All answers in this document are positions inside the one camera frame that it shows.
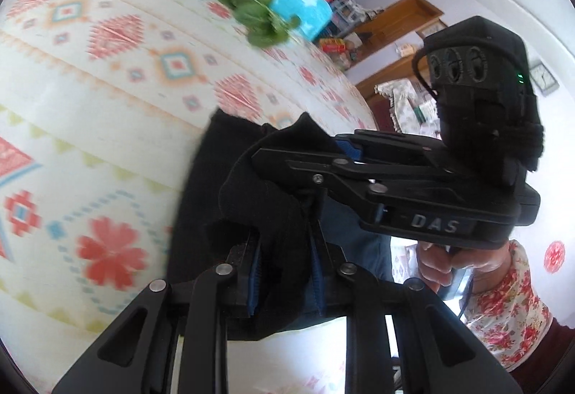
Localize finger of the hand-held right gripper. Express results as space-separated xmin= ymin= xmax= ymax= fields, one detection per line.
xmin=250 ymin=145 xmax=451 ymax=216
xmin=335 ymin=129 xmax=454 ymax=173

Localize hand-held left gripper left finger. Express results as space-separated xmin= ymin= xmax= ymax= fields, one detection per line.
xmin=51 ymin=232 xmax=264 ymax=394

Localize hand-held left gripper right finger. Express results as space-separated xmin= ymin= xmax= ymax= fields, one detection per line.
xmin=307 ymin=195 xmax=524 ymax=394

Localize black pants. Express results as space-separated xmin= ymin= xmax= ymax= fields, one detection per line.
xmin=165 ymin=108 xmax=342 ymax=342

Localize person's right forearm floral sleeve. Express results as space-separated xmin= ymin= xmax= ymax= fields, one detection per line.
xmin=463 ymin=239 xmax=564 ymax=373

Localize person's right hand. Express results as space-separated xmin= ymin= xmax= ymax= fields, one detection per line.
xmin=415 ymin=240 xmax=514 ymax=301

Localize floral lace table cloth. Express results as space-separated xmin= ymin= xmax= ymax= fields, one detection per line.
xmin=374 ymin=79 xmax=445 ymax=135

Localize dark blue cloth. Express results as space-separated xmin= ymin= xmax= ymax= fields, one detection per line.
xmin=321 ymin=195 xmax=396 ymax=317

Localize wooden cabinet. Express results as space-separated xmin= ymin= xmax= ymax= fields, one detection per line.
xmin=346 ymin=0 xmax=446 ymax=104

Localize green leafy plant toy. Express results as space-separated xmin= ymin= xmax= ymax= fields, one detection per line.
xmin=216 ymin=0 xmax=303 ymax=48

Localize patterned white bed cover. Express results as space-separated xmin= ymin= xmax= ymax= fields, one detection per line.
xmin=0 ymin=0 xmax=380 ymax=394

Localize person's maroon clothing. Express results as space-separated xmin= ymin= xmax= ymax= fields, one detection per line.
xmin=505 ymin=317 xmax=575 ymax=394

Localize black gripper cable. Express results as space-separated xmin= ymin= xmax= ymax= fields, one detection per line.
xmin=410 ymin=47 xmax=440 ymax=102

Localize wall clock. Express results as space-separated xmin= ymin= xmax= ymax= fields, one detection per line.
xmin=529 ymin=62 xmax=560 ymax=97

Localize red round wall decoration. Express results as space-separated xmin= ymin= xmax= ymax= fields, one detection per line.
xmin=544 ymin=240 xmax=566 ymax=274

